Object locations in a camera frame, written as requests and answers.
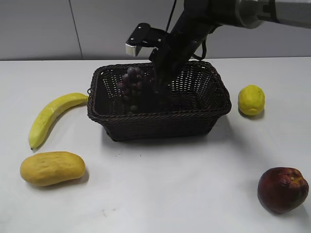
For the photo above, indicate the yellow mango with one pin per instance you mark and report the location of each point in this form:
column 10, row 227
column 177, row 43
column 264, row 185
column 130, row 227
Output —
column 49, row 168

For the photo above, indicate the yellow lemon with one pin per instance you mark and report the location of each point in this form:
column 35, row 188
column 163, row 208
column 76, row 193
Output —
column 251, row 100

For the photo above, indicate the black wicker basket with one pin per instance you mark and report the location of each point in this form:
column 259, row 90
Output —
column 198, row 99

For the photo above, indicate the yellow banana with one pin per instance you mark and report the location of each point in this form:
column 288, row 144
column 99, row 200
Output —
column 48, row 115

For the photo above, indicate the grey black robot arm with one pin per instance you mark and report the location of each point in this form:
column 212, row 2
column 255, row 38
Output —
column 205, row 16

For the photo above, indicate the black gripper finger with white pad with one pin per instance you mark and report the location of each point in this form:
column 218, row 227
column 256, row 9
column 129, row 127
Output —
column 144, row 36

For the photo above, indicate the purple grape bunch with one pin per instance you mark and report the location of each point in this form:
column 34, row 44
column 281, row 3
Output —
column 133, row 85

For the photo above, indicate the dark red apple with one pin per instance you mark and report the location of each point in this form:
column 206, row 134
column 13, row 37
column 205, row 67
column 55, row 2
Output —
column 282, row 189

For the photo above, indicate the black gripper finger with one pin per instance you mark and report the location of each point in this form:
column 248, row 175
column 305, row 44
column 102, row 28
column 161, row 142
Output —
column 161, row 92

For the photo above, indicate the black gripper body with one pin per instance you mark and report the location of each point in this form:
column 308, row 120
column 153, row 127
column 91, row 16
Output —
column 174, row 53

